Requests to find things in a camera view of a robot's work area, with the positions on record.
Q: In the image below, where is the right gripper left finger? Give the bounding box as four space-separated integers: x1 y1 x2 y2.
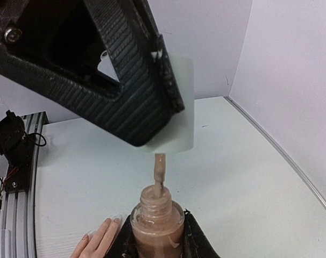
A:
113 215 138 257

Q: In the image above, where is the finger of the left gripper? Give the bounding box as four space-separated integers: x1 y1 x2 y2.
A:
0 1 185 147

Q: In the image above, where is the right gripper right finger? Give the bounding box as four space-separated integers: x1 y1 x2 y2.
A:
182 210 220 258

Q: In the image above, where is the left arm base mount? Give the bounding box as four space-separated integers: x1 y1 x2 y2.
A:
0 110 47 194

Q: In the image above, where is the green nail polish bottle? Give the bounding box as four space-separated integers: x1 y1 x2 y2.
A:
130 185 185 258

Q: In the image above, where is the aluminium front rail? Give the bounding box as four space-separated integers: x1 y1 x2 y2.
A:
0 111 49 258

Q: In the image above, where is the person's hand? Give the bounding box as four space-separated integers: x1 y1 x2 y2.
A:
70 217 122 258

